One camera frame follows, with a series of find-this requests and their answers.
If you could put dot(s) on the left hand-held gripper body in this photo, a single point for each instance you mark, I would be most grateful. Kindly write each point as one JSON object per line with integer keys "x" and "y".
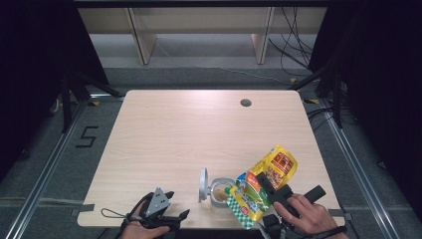
{"x": 158, "y": 202}

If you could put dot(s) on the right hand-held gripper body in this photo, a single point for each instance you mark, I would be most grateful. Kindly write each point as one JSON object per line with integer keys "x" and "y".
{"x": 282, "y": 194}

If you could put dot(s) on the yellow spout pouch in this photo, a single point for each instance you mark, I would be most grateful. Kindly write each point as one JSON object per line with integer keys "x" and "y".
{"x": 252, "y": 199}

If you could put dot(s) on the clear jar with white lid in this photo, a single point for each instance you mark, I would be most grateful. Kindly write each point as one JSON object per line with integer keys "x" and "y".
{"x": 219, "y": 194}

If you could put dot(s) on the person's right hand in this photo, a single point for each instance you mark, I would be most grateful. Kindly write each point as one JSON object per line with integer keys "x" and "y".
{"x": 308, "y": 215}

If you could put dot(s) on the person's left hand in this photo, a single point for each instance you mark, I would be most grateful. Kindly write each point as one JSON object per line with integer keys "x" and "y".
{"x": 136, "y": 232}

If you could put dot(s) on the grey tape strip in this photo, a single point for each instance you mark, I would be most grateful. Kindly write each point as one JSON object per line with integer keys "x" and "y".
{"x": 84, "y": 208}

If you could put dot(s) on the black tripod stand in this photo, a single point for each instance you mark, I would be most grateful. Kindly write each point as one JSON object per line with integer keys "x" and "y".
{"x": 337, "y": 99}
{"x": 66, "y": 99}

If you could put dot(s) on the black curtain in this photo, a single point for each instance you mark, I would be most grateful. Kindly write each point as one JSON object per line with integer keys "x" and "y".
{"x": 381, "y": 83}
{"x": 33, "y": 66}

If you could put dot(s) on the aluminium floor rail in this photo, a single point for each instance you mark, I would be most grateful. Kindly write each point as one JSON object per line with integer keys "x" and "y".
{"x": 49, "y": 166}
{"x": 351, "y": 159}

